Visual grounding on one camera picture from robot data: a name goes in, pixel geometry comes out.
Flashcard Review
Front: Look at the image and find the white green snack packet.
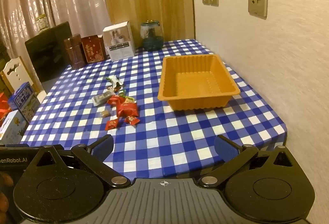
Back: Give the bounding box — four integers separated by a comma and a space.
107, 76, 124, 90

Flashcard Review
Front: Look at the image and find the large beige wall socket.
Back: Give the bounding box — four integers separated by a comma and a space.
248, 0, 268, 19

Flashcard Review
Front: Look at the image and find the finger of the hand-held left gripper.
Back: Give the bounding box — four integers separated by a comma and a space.
0, 144, 64, 151

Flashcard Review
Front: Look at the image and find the dark glass jar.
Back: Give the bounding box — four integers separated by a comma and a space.
140, 21, 164, 51

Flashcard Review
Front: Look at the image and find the person's left hand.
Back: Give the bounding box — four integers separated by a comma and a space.
0, 172, 14, 214

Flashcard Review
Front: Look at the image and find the large red snack packet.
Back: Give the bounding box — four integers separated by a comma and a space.
116, 101, 139, 117

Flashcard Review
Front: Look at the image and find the brown tin canister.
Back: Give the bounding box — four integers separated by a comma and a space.
64, 33, 86, 70

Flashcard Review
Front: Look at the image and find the white wooden chair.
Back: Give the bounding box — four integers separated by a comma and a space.
0, 57, 39, 96

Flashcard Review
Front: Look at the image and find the blue milk carton box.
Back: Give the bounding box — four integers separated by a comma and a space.
8, 82, 41, 123

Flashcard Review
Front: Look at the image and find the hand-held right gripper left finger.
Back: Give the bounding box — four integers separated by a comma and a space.
28, 134, 130, 188

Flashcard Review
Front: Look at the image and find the small glass jar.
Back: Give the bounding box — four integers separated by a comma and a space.
35, 14, 50, 33

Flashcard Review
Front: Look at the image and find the blue white checked tablecloth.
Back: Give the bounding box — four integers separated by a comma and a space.
20, 39, 287, 179

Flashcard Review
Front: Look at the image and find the white product box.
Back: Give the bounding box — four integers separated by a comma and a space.
103, 21, 136, 62

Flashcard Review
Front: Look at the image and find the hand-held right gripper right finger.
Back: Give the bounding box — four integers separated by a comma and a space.
198, 135, 302, 188

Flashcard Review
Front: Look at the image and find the red tea box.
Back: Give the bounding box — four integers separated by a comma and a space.
81, 34, 106, 64

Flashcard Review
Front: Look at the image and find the orange plastic tray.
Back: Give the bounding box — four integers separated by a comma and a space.
157, 54, 241, 111

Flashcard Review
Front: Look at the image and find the white printed carton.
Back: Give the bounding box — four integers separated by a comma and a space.
0, 110, 29, 144

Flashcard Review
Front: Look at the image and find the small red candy packet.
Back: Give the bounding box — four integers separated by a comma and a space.
107, 96, 124, 106
105, 119, 120, 130
124, 116, 140, 126

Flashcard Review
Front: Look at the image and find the clear long snack packet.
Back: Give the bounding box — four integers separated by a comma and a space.
92, 93, 115, 107

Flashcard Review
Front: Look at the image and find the black monitor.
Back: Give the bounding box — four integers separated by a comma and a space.
25, 21, 73, 83

